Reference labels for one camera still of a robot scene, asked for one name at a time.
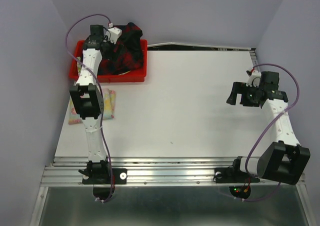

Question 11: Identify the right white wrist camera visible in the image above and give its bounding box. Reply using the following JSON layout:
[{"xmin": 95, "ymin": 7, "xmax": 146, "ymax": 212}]
[{"xmin": 246, "ymin": 69, "xmax": 262, "ymax": 88}]

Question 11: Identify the aluminium right side rail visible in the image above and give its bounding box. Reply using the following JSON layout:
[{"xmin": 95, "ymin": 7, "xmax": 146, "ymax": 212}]
[{"xmin": 249, "ymin": 48, "xmax": 258, "ymax": 66}]

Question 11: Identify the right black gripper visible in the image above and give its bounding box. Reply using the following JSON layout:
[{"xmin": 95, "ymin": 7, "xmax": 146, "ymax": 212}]
[{"xmin": 225, "ymin": 81, "xmax": 261, "ymax": 107}]

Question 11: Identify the red plastic bin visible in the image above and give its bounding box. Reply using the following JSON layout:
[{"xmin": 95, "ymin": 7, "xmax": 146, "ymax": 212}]
[{"xmin": 68, "ymin": 39, "xmax": 148, "ymax": 83}]

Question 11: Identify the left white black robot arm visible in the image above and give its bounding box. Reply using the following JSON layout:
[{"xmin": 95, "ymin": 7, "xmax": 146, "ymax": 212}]
[{"xmin": 69, "ymin": 25, "xmax": 122, "ymax": 185}]

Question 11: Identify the pastel floral folded skirt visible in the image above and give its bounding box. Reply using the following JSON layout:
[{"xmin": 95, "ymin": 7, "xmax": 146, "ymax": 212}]
[{"xmin": 68, "ymin": 87, "xmax": 116, "ymax": 125}]

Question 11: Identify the aluminium front rail frame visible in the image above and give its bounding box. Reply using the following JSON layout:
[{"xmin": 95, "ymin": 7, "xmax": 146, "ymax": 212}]
[{"xmin": 30, "ymin": 156, "xmax": 314, "ymax": 226}]

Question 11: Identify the red navy plaid skirt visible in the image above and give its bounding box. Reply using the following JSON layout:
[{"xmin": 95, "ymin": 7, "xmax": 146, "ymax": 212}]
[{"xmin": 98, "ymin": 22, "xmax": 144, "ymax": 76}]

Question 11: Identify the lemon print skirt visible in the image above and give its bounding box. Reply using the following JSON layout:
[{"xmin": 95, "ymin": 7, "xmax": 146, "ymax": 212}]
[{"xmin": 76, "ymin": 56, "xmax": 82, "ymax": 76}]

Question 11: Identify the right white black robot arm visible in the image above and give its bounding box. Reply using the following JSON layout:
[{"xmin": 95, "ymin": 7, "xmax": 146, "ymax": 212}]
[{"xmin": 226, "ymin": 70, "xmax": 311, "ymax": 185}]

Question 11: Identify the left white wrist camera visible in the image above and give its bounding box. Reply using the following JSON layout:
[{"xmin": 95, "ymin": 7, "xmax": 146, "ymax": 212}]
[{"xmin": 107, "ymin": 22, "xmax": 122, "ymax": 44}]

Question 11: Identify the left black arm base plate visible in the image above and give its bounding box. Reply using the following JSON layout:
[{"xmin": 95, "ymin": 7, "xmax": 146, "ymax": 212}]
[{"xmin": 82, "ymin": 168, "xmax": 128, "ymax": 185}]

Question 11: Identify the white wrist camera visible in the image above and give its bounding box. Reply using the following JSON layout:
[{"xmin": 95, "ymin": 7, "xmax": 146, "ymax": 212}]
[
  {"xmin": 246, "ymin": 69, "xmax": 262, "ymax": 88},
  {"xmin": 107, "ymin": 22, "xmax": 122, "ymax": 44}
]

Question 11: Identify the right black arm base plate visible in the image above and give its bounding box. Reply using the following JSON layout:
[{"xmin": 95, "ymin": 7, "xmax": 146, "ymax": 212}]
[{"xmin": 214, "ymin": 167, "xmax": 260, "ymax": 184}]

